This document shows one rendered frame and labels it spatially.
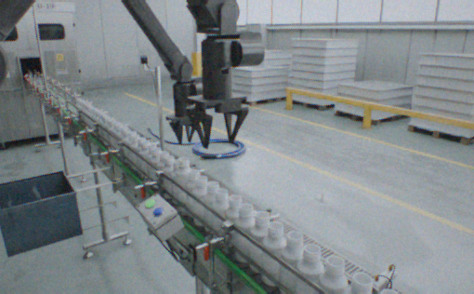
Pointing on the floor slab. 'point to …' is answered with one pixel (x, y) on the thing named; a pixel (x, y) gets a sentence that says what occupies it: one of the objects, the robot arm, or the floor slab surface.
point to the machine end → (23, 126)
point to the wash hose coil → (220, 153)
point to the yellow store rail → (403, 114)
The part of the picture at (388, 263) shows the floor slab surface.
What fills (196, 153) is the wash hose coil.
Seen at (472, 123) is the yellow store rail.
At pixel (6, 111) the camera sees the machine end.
